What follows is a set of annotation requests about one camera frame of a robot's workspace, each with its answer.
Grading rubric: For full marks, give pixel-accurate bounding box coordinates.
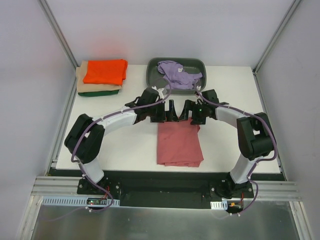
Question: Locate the pink t shirt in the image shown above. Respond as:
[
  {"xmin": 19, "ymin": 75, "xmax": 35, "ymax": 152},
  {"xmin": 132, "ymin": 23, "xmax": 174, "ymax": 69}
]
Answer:
[{"xmin": 156, "ymin": 118, "xmax": 204, "ymax": 168}]

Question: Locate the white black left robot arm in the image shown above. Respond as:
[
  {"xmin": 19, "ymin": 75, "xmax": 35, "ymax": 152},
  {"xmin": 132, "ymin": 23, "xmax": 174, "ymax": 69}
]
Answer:
[{"xmin": 64, "ymin": 87, "xmax": 179, "ymax": 195}]

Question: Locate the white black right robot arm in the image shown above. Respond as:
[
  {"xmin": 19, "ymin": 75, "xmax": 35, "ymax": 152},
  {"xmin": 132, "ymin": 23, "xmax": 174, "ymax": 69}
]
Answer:
[{"xmin": 179, "ymin": 89, "xmax": 277, "ymax": 199}]

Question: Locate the dark green plastic bin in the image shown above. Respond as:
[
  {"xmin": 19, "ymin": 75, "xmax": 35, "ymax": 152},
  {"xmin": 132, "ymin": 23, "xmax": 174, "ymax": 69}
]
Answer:
[{"xmin": 146, "ymin": 57, "xmax": 207, "ymax": 95}]

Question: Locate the lavender crumpled t shirt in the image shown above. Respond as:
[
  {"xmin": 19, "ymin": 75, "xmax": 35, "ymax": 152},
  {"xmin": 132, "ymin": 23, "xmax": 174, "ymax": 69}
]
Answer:
[{"xmin": 157, "ymin": 60, "xmax": 203, "ymax": 90}]

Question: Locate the orange folded t shirt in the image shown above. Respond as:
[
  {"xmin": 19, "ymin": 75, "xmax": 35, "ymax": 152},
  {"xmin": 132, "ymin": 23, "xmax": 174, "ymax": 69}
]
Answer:
[{"xmin": 83, "ymin": 59, "xmax": 128, "ymax": 86}]

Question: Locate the dark green folded t shirt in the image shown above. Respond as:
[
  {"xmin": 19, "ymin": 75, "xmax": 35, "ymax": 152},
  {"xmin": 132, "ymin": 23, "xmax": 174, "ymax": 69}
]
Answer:
[{"xmin": 77, "ymin": 90, "xmax": 119, "ymax": 98}]

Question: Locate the beige folded t shirt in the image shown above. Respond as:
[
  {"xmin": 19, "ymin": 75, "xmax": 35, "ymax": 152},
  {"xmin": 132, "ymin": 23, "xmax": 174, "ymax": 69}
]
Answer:
[{"xmin": 75, "ymin": 61, "xmax": 122, "ymax": 93}]

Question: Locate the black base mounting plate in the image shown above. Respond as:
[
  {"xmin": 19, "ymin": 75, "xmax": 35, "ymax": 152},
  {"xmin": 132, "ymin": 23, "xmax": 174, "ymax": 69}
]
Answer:
[{"xmin": 77, "ymin": 171, "xmax": 254, "ymax": 209}]

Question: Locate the right white cable duct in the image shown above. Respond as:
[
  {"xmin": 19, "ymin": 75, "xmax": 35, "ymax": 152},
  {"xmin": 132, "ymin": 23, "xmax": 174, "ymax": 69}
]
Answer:
[{"xmin": 210, "ymin": 199, "xmax": 244, "ymax": 210}]

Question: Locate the white cable duct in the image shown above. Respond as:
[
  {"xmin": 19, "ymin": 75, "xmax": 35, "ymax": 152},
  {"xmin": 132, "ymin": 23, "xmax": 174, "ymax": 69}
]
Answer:
[
  {"xmin": 42, "ymin": 196, "xmax": 120, "ymax": 208},
  {"xmin": 210, "ymin": 199, "xmax": 244, "ymax": 210}
]

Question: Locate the left white cable duct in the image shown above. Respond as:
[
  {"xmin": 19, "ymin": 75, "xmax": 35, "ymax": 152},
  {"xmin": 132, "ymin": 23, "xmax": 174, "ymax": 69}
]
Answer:
[{"xmin": 42, "ymin": 196, "xmax": 120, "ymax": 208}]

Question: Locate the left aluminium frame post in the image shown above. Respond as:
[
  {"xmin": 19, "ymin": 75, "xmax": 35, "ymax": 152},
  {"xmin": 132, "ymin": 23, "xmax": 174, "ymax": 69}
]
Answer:
[{"xmin": 37, "ymin": 0, "xmax": 78, "ymax": 69}]

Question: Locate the aluminium frame post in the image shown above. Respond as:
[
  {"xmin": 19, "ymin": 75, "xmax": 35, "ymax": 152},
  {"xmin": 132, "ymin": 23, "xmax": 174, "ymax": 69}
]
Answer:
[
  {"xmin": 252, "ymin": 0, "xmax": 303, "ymax": 76},
  {"xmin": 37, "ymin": 0, "xmax": 78, "ymax": 69}
]

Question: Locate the right aluminium frame post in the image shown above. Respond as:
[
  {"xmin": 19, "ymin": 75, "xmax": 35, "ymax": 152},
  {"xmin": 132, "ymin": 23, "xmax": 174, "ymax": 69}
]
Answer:
[{"xmin": 252, "ymin": 0, "xmax": 303, "ymax": 76}]

